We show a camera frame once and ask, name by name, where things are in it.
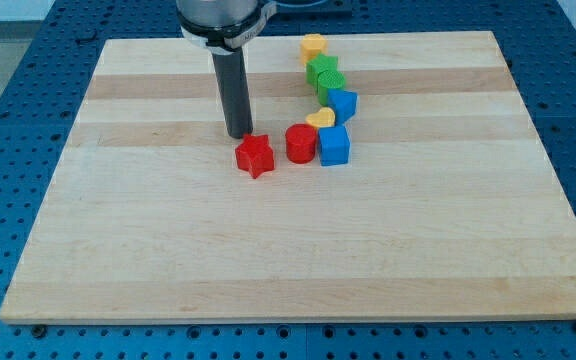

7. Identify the blue cube block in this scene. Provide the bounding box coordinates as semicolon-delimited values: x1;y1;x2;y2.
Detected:
318;126;350;166

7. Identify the light wooden board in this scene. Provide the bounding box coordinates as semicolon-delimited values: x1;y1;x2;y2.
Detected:
0;31;576;325

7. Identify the yellow hexagon block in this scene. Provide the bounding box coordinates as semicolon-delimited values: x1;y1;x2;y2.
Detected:
300;33;328;65

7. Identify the green star block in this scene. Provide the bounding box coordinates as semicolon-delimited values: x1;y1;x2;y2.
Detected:
306;53;338;89

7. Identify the yellow heart block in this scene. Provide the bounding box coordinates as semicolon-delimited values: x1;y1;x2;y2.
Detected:
305;107;335;129

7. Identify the red star block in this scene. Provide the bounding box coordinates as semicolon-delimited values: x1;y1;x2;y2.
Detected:
235;134;275;179

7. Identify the blue pentagon block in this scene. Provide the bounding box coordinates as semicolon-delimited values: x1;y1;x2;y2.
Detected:
327;89;358;126

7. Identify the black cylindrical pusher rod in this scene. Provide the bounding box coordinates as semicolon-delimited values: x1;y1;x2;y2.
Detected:
212;49;253;139

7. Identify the red cylinder block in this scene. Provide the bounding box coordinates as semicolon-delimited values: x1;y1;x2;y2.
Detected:
285;124;318;164

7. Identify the green cylinder block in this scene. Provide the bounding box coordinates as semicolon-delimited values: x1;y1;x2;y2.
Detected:
316;70;346;106

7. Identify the blue perforated metal table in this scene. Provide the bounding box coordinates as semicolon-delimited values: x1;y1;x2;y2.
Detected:
0;0;576;359

